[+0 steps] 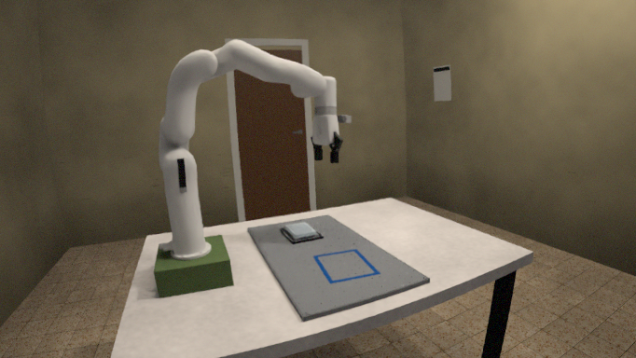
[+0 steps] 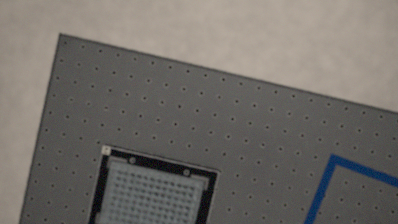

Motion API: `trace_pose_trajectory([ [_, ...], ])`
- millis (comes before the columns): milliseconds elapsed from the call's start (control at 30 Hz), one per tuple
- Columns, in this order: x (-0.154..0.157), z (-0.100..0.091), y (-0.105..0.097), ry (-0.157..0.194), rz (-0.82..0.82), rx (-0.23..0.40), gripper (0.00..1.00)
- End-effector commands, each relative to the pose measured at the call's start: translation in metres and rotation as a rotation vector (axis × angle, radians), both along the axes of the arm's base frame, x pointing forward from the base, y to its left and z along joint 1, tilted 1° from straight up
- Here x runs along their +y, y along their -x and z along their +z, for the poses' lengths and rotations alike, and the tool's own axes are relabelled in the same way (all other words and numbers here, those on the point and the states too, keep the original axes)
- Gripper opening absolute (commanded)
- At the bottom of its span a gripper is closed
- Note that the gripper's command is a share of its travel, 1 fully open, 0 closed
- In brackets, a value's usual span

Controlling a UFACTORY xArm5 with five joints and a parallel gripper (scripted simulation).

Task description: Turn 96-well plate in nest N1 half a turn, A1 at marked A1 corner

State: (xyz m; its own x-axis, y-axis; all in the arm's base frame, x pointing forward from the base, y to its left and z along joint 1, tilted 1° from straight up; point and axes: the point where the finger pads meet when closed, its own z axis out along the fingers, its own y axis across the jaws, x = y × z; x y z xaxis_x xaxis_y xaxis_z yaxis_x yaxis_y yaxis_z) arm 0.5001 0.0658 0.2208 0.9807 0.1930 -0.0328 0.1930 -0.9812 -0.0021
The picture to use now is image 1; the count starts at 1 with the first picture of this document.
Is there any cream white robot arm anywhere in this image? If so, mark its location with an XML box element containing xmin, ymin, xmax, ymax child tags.
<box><xmin>159</xmin><ymin>40</ymin><xmax>352</xmax><ymax>260</ymax></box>

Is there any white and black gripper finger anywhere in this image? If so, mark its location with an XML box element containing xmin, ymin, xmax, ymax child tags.
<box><xmin>329</xmin><ymin>131</ymin><xmax>343</xmax><ymax>163</ymax></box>
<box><xmin>312</xmin><ymin>143</ymin><xmax>323</xmax><ymax>160</ymax></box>

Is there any blue rectangular tape outline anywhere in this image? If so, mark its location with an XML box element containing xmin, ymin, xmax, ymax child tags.
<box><xmin>313</xmin><ymin>249</ymin><xmax>380</xmax><ymax>283</ymax></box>

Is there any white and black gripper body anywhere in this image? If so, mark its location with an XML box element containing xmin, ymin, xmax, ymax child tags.
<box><xmin>312</xmin><ymin>115</ymin><xmax>339</xmax><ymax>145</ymax></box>

